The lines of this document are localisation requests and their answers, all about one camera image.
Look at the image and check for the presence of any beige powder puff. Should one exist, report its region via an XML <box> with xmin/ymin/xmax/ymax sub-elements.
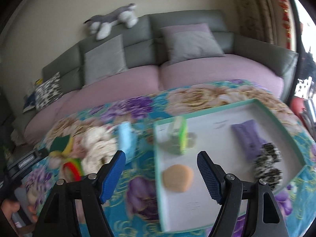
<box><xmin>162</xmin><ymin>164</ymin><xmax>194</xmax><ymax>193</ymax></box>

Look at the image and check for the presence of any red tape roll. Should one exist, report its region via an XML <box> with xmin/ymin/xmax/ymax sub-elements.
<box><xmin>62</xmin><ymin>160</ymin><xmax>83</xmax><ymax>182</ymax></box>

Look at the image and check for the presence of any cream lace scrunchie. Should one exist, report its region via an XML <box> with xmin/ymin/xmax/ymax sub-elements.
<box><xmin>81</xmin><ymin>138</ymin><xmax>117</xmax><ymax>175</ymax></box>
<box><xmin>81</xmin><ymin>125</ymin><xmax>115</xmax><ymax>146</ymax></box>

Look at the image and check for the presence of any blue face mask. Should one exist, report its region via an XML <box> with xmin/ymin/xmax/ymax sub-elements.
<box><xmin>118</xmin><ymin>121</ymin><xmax>137</xmax><ymax>164</ymax></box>

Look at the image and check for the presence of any pink white fluffy cloth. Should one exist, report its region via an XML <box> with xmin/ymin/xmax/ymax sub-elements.
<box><xmin>70</xmin><ymin>135</ymin><xmax>86</xmax><ymax>159</ymax></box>

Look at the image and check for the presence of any green tissue pack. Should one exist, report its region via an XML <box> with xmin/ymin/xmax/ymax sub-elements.
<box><xmin>68</xmin><ymin>158</ymin><xmax>84</xmax><ymax>176</ymax></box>
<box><xmin>168</xmin><ymin>116</ymin><xmax>187</xmax><ymax>155</ymax></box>

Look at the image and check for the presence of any black white leopard scrunchie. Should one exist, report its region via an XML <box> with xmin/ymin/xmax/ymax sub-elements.
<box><xmin>253</xmin><ymin>143</ymin><xmax>283</xmax><ymax>190</ymax></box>

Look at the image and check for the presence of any purple tissue pack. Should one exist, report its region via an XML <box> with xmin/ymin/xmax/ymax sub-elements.
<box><xmin>231</xmin><ymin>119</ymin><xmax>266</xmax><ymax>161</ymax></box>

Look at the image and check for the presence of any green yellow sponge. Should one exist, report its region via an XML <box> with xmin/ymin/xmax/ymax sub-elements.
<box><xmin>49</xmin><ymin>135</ymin><xmax>73</xmax><ymax>158</ymax></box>

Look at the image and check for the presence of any person's left hand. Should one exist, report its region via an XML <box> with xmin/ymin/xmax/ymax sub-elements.
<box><xmin>1</xmin><ymin>199</ymin><xmax>38</xmax><ymax>234</ymax></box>

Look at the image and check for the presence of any teal shallow cardboard box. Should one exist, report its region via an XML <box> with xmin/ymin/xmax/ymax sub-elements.
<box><xmin>154</xmin><ymin>99</ymin><xmax>306</xmax><ymax>233</ymax></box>

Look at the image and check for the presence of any black white patterned pillow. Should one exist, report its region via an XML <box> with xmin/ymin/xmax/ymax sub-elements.
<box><xmin>35</xmin><ymin>72</ymin><xmax>63</xmax><ymax>112</ymax></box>

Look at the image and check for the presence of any blue book on sofa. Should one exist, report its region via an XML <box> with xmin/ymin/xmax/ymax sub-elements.
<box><xmin>23</xmin><ymin>89</ymin><xmax>36</xmax><ymax>113</ymax></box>

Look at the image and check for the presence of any pink sofa seat cover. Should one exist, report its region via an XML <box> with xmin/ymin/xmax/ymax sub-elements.
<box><xmin>21</xmin><ymin>54</ymin><xmax>285</xmax><ymax>144</ymax></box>

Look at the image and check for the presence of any red plastic stool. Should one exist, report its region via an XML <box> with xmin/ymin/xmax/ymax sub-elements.
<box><xmin>290</xmin><ymin>97</ymin><xmax>314</xmax><ymax>127</ymax></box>

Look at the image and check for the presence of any phone on stool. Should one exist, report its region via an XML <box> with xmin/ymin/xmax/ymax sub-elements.
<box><xmin>304</xmin><ymin>99</ymin><xmax>315</xmax><ymax>126</ymax></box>

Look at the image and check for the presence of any grey left cushion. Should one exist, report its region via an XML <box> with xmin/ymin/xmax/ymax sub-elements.
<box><xmin>84</xmin><ymin>35</ymin><xmax>128</xmax><ymax>86</ymax></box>

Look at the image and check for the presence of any grey sofa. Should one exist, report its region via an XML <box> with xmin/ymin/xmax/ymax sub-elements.
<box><xmin>42</xmin><ymin>10</ymin><xmax>298</xmax><ymax>102</ymax></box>

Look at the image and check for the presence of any grey purple right cushion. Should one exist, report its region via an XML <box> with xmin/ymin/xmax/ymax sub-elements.
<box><xmin>161</xmin><ymin>23</ymin><xmax>224</xmax><ymax>64</ymax></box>

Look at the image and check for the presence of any grey white plush dog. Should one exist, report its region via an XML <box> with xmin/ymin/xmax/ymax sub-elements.
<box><xmin>84</xmin><ymin>3</ymin><xmax>138</xmax><ymax>41</ymax></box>

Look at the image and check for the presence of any patterned beige curtain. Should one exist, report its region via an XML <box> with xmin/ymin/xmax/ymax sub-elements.
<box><xmin>234</xmin><ymin>0</ymin><xmax>279</xmax><ymax>46</ymax></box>

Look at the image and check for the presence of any red hanging decoration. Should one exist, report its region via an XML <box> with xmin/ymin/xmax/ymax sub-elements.
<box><xmin>274</xmin><ymin>0</ymin><xmax>296</xmax><ymax>50</ymax></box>

